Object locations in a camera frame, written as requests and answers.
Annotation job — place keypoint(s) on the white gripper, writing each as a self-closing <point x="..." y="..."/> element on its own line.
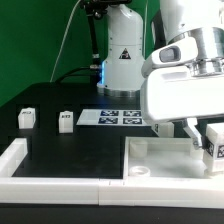
<point x="170" y="94"/>

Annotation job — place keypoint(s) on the white square table top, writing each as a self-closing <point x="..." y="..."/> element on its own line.
<point x="162" y="158"/>

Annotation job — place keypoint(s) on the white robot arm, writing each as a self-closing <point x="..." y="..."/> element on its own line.
<point x="177" y="19"/>

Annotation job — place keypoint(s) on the white sheet with markers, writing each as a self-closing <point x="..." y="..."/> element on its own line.
<point x="111" y="117"/>

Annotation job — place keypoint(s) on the white left fence piece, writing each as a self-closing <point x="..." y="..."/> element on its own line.
<point x="12" y="157"/>

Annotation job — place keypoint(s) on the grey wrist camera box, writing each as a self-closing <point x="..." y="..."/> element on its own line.
<point x="175" y="54"/>

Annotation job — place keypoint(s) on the white front fence rail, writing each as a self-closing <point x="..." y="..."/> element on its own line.
<point x="202" y="193"/>

